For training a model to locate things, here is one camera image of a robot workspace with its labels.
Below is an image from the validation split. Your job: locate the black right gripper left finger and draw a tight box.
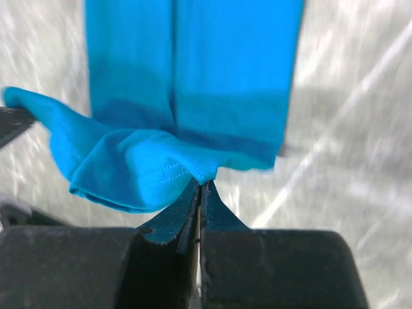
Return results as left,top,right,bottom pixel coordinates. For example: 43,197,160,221
135,180,200,308

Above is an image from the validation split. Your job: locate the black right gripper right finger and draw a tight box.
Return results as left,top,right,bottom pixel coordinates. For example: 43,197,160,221
200,182,369,308

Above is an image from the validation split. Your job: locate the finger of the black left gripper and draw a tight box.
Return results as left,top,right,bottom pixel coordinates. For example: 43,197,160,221
0,107,36,148

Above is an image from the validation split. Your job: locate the teal blue t shirt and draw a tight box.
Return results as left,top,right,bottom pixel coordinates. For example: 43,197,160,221
3,1,304,213

